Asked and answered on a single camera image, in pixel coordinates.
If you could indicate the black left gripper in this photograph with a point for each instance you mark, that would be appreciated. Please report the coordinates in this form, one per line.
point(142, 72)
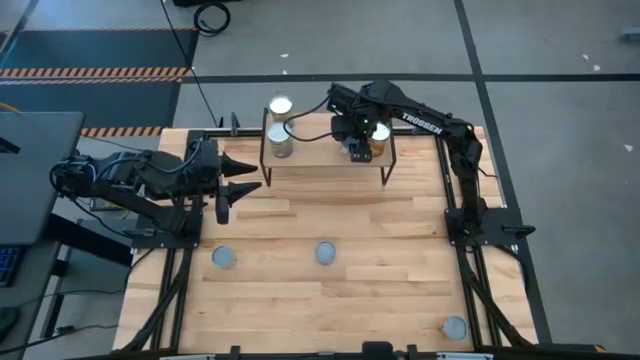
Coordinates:
point(207, 167)

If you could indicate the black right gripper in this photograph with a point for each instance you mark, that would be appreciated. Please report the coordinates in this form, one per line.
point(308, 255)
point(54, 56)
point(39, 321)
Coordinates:
point(350, 129)

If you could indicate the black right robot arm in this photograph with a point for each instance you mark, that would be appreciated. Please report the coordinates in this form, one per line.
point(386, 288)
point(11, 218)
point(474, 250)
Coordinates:
point(425, 122)

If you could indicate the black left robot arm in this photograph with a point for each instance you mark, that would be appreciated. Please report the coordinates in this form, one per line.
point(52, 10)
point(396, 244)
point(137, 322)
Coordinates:
point(140, 175)

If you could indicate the wooden shelf with black legs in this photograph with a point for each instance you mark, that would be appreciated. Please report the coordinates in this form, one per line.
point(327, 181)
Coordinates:
point(325, 150)

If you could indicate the short orange black hazard tape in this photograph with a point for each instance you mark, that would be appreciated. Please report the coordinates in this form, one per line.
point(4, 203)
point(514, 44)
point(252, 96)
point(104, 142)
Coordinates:
point(120, 131)

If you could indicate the long orange black hazard tape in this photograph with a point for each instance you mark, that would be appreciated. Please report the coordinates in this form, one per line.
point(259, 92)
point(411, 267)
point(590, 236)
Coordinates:
point(90, 72)

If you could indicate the white label strip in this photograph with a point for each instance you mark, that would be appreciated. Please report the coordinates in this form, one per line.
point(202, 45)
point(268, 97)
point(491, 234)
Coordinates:
point(465, 356)
point(187, 357)

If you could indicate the dark floor mat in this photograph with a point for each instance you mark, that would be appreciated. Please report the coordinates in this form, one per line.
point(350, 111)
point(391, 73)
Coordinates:
point(100, 50)

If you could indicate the dark grey desk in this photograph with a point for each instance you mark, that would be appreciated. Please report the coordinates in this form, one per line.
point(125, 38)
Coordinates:
point(30, 175)

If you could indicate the blue-lit keyboard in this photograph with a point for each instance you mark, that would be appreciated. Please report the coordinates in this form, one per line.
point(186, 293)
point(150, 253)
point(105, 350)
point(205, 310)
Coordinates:
point(7, 265)

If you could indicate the hazard tape beside table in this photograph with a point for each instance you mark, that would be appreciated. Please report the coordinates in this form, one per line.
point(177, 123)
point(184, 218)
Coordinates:
point(599, 347)

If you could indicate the black aluminium table frame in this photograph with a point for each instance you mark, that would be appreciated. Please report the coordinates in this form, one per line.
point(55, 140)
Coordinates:
point(240, 133)

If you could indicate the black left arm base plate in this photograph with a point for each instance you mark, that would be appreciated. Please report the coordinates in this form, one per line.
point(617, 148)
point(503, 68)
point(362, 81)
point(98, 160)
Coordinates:
point(165, 240)

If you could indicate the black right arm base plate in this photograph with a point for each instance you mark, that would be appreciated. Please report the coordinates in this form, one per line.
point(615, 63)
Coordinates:
point(495, 225)

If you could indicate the black table-level camera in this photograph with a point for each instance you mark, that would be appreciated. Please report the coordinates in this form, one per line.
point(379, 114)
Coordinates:
point(377, 350)

